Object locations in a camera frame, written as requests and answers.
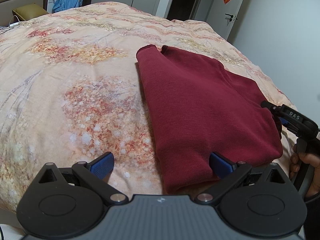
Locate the dark red sweater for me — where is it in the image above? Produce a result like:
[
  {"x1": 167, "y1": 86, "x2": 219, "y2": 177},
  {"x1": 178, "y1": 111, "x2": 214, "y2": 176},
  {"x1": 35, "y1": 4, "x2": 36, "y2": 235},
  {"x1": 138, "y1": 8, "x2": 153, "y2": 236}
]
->
[{"x1": 136, "y1": 45, "x2": 283, "y2": 194}]

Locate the person's right hand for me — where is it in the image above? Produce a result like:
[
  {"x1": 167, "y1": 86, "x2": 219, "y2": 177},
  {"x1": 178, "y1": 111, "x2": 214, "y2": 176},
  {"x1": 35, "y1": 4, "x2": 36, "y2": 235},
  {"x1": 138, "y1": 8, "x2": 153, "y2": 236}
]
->
[{"x1": 289, "y1": 144, "x2": 320, "y2": 198}]

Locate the floral peach bed quilt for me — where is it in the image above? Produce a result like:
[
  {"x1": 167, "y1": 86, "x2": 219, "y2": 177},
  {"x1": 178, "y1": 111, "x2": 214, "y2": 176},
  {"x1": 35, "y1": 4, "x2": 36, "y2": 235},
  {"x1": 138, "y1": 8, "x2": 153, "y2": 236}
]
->
[{"x1": 1, "y1": 2, "x2": 291, "y2": 211}]

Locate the white room door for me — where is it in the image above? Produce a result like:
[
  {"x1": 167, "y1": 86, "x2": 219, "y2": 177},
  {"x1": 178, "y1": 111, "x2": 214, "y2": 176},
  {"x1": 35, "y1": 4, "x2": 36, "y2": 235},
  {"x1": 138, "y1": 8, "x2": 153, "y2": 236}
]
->
[{"x1": 206, "y1": 0, "x2": 243, "y2": 40}]

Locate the blue garment on chair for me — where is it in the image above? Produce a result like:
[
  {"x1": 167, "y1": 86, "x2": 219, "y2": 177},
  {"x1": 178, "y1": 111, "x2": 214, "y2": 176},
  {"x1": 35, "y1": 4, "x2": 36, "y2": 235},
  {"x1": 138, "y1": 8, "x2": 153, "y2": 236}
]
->
[{"x1": 52, "y1": 0, "x2": 83, "y2": 13}]

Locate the olive green pillow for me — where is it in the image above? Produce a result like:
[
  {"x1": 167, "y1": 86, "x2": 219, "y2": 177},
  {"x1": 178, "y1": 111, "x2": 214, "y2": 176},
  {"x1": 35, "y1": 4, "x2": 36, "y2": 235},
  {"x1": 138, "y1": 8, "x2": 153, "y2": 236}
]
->
[{"x1": 12, "y1": 3, "x2": 48, "y2": 21}]

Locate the black door handle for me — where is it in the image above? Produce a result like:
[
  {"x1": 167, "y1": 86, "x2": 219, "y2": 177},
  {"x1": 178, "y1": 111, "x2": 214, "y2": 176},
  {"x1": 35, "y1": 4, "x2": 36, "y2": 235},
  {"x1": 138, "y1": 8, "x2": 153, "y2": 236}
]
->
[{"x1": 225, "y1": 14, "x2": 238, "y2": 23}]

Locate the white charger with cable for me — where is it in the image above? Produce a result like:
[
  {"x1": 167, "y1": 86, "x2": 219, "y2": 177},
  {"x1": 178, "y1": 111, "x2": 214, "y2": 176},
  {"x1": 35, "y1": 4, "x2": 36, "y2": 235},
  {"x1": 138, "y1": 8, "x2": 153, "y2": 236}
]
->
[{"x1": 0, "y1": 15, "x2": 21, "y2": 34}]

